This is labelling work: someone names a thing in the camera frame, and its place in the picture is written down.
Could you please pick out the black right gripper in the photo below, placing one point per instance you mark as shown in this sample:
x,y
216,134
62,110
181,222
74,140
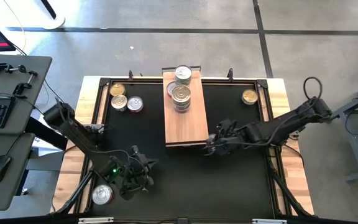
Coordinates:
x,y
233,135

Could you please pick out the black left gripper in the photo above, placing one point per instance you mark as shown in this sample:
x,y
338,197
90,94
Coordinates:
x,y
134,179

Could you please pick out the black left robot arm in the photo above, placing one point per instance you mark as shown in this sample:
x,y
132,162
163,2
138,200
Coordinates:
x,y
82,139

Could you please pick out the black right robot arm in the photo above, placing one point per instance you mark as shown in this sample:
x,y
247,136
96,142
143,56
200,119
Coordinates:
x,y
278,124

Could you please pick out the black table mat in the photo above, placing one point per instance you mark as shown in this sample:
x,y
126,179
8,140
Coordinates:
x,y
191,186

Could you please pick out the green-label can gold lid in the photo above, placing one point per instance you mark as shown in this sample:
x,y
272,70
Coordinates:
x,y
250,96
117,89

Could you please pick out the white paper sheet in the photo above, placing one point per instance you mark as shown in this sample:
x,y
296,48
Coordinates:
x,y
50,149

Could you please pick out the black desk foot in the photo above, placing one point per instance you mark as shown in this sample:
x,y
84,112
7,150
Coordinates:
x,y
47,133

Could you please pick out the black frame bracket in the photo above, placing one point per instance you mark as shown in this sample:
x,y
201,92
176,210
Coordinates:
x,y
230,75
131,76

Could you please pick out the silver metal bracket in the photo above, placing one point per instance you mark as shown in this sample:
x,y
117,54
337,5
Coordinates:
x,y
269,221
95,220

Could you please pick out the white-base black post stand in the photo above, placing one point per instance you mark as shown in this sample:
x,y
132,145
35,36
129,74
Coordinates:
x,y
26,15

